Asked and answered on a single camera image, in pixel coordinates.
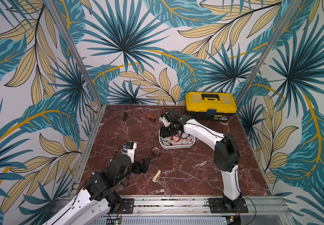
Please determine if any red transparent watch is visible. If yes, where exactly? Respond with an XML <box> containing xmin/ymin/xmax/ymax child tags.
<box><xmin>170</xmin><ymin>136</ymin><xmax>181</xmax><ymax>142</ymax></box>

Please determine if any white pink strap watch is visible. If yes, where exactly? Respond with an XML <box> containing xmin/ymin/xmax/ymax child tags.
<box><xmin>182</xmin><ymin>134</ymin><xmax>195</xmax><ymax>145</ymax></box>

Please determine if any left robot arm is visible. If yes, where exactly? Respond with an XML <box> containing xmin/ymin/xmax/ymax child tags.
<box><xmin>45</xmin><ymin>141</ymin><xmax>151</xmax><ymax>225</ymax></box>

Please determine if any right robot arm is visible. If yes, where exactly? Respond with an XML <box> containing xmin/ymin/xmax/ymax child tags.
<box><xmin>159</xmin><ymin>109</ymin><xmax>242</xmax><ymax>207</ymax></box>

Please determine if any white plastic storage box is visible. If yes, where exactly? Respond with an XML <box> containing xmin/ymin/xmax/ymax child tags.
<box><xmin>158</xmin><ymin>131</ymin><xmax>196</xmax><ymax>150</ymax></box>

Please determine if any yellow black toolbox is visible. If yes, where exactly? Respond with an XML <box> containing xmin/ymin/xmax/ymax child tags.
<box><xmin>185</xmin><ymin>92</ymin><xmax>237</xmax><ymax>122</ymax></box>

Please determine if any orange handled screwdriver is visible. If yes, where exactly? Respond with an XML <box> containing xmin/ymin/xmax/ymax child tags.
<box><xmin>139</xmin><ymin>109</ymin><xmax>156</xmax><ymax>122</ymax></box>

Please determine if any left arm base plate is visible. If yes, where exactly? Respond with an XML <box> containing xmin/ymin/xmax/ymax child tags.
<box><xmin>109</xmin><ymin>198</ymin><xmax>134</xmax><ymax>214</ymax></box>

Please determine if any black handled screwdriver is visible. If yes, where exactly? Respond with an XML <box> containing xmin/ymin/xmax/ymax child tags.
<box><xmin>122</xmin><ymin>112</ymin><xmax>128</xmax><ymax>127</ymax></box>

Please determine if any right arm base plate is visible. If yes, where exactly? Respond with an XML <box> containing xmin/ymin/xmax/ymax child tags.
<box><xmin>207</xmin><ymin>196</ymin><xmax>249</xmax><ymax>214</ymax></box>

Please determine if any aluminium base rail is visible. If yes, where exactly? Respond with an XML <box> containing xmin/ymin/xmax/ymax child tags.
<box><xmin>48</xmin><ymin>195</ymin><xmax>295</xmax><ymax>225</ymax></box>

